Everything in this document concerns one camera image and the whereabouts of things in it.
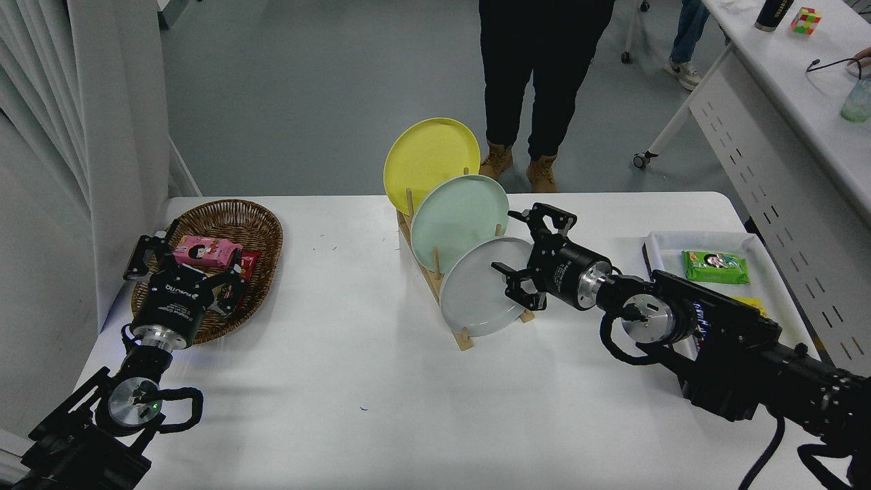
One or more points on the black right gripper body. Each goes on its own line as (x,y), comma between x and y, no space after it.
(561,272)

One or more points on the colourful puzzle cube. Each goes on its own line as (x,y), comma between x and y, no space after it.
(806,20)

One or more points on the white tray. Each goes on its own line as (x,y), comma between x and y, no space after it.
(765,272)

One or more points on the wooden plate rack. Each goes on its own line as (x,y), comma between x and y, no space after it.
(465,339)

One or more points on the pink snack box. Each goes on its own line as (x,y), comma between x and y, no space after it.
(204,252)

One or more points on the grey plate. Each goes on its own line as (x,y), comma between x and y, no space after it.
(476,292)

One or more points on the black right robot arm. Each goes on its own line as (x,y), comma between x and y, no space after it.
(735,354)

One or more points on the green snack pack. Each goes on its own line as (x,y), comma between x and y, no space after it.
(714,267)

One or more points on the yellow plate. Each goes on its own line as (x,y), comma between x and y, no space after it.
(422,160)

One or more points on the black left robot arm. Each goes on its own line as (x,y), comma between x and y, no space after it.
(68,456)

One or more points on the white side table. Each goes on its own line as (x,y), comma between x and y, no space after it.
(803,88)

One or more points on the yellow snack bar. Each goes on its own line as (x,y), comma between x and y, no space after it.
(748,303)

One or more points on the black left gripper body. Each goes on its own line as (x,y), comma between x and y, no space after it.
(173,303)

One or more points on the white office chair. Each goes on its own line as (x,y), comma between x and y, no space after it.
(625,58)

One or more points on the white curtain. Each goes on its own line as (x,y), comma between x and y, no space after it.
(27,54)

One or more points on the brown wicker basket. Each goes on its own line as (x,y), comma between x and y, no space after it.
(224,221)

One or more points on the person's hand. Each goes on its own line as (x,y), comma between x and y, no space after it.
(864,56)

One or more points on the person in white sneakers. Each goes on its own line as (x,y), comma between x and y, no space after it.
(687,27)

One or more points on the person in tan boots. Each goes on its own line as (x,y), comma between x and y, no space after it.
(537,68)

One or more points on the Snickers bar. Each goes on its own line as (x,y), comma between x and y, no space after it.
(700,321)

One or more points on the red snack bar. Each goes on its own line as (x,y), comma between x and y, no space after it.
(250,262)

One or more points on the black bottle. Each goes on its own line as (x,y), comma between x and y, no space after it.
(772,15)

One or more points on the mint green plate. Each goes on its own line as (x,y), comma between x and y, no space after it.
(456,218)

